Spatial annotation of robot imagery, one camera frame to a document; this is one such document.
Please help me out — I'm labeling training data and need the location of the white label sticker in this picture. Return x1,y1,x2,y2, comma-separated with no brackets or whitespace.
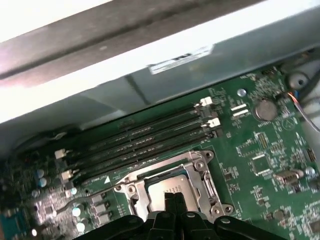
148,44,215,75

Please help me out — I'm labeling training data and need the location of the thin wire locking lever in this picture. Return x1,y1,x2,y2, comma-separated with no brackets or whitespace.
203,171,217,200

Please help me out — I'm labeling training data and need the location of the silver board connector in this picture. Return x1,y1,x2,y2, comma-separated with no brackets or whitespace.
273,169,305,189

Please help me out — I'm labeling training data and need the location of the pale grey plastic duct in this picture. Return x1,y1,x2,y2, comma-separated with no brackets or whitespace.
276,46,320,131

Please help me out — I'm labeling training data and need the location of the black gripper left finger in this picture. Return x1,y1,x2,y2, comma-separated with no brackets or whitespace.
74,192,178,240

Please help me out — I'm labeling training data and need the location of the silver coin battery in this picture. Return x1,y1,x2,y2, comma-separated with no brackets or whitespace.
253,98,278,121

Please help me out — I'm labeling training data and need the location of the thick black cable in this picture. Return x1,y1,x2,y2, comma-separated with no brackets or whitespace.
298,71,320,100

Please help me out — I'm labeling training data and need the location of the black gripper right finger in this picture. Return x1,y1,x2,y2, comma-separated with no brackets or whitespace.
176,191,284,240

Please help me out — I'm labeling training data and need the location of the metal CPU socket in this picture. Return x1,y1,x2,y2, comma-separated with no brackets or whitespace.
113,149,235,221

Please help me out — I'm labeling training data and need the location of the black RAM slot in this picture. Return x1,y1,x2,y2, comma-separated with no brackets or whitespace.
56,107,220,171
54,96,215,161
61,117,222,182
63,128,225,194

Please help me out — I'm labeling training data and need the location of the square black chip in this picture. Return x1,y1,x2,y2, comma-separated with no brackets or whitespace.
251,155,271,175

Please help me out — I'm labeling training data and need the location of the silver CPU green board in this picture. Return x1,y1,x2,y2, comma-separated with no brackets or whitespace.
146,173,198,216

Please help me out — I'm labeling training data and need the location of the thin pale wire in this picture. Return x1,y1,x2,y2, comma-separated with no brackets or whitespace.
286,91,320,133

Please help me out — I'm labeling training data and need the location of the green motherboard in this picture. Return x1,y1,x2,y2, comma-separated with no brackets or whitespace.
0,67,320,240

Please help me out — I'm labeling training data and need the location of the black PC case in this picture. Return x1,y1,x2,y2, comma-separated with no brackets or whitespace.
0,0,320,161

